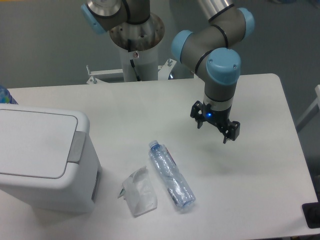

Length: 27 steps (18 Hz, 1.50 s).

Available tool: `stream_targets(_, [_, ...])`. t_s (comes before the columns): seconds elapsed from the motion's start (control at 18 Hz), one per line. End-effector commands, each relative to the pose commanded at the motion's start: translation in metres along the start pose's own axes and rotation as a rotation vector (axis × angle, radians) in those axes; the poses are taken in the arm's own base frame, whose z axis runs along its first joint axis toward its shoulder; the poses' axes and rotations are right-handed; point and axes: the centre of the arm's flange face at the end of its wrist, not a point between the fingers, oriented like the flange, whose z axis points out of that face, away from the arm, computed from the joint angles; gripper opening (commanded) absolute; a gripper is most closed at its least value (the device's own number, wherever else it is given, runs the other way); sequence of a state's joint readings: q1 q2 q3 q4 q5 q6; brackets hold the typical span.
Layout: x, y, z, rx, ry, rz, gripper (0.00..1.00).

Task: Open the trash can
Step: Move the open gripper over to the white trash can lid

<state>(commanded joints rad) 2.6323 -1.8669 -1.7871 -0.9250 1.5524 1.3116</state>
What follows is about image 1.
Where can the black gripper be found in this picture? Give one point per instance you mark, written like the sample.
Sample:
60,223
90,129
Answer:
220,119

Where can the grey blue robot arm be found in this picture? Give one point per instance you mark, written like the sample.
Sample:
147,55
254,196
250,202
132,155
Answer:
208,53

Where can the white trash can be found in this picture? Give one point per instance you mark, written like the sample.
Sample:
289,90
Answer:
47,158

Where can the clear plastic water bottle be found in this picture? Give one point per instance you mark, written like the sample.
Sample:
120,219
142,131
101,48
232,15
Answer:
175,183

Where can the crumpled white paper carton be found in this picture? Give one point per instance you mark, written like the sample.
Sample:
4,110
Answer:
137,190

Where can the black clamp at table edge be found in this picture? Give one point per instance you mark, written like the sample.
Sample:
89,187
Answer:
312,214

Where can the blue patterned object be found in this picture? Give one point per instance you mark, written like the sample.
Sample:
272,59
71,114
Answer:
6,97

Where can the white frame at right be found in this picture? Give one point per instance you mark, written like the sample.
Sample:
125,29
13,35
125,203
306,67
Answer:
310,112

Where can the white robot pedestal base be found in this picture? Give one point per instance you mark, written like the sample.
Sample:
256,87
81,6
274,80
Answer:
138,47

